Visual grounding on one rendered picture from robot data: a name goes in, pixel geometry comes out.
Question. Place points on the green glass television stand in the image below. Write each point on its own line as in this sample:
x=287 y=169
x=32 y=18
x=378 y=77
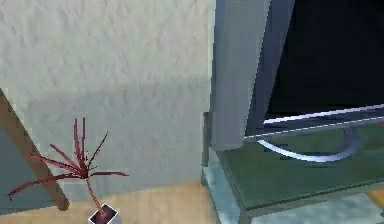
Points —
x=283 y=176

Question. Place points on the grey television set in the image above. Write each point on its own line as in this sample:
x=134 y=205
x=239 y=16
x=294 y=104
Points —
x=300 y=66

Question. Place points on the red house plant white pot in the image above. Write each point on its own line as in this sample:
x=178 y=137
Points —
x=81 y=166

